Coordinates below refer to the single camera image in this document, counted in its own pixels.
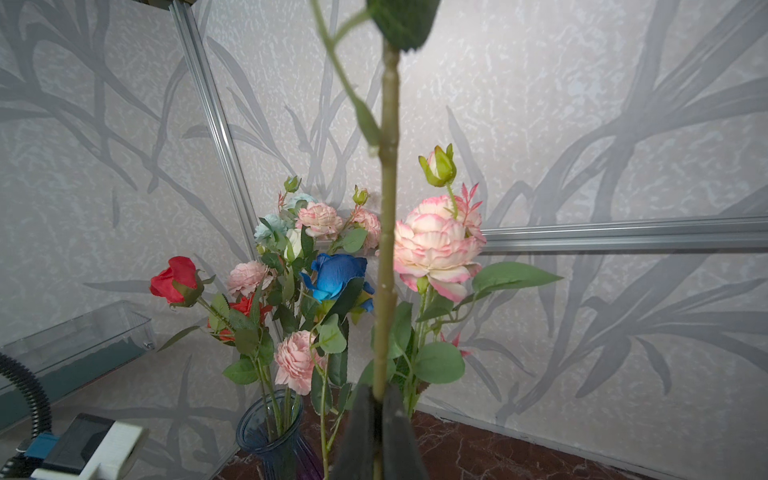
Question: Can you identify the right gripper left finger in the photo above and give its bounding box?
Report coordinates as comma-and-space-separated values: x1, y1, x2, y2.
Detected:
329, 384, 377, 480

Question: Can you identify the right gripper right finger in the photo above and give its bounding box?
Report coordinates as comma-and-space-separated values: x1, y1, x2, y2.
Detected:
381, 384, 429, 480

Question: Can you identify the purple glass vase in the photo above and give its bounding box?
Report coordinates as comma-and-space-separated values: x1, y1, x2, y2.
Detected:
235, 389, 324, 480

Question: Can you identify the small pink flower stem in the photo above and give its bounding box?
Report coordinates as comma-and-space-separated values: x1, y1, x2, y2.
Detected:
275, 330, 327, 396

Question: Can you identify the blue rose stem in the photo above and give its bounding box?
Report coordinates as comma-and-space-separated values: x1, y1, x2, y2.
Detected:
306, 253, 373, 479

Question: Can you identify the red rose stem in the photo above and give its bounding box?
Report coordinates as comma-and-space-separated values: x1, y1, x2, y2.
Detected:
207, 294, 273, 343
149, 256, 279, 397

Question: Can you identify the striped pink peony stem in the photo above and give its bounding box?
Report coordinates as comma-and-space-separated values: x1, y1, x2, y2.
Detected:
387, 146, 559, 416

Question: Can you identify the pink carnation tall stem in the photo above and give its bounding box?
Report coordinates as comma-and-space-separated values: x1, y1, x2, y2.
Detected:
296, 187, 382, 254

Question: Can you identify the light blue flower stem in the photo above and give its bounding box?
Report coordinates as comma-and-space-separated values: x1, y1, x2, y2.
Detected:
254, 176, 315, 254

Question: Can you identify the peach rose stem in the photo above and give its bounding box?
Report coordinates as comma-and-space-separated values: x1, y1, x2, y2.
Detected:
308, 0, 442, 403

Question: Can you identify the large pink peony stem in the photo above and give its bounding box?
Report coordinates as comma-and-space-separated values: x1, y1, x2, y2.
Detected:
227, 261, 276, 298

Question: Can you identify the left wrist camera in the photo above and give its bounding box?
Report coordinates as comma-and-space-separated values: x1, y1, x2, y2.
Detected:
26, 413, 149, 480

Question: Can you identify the clear plastic wall bin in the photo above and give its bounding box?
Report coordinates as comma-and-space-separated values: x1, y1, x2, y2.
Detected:
1, 301, 155, 403

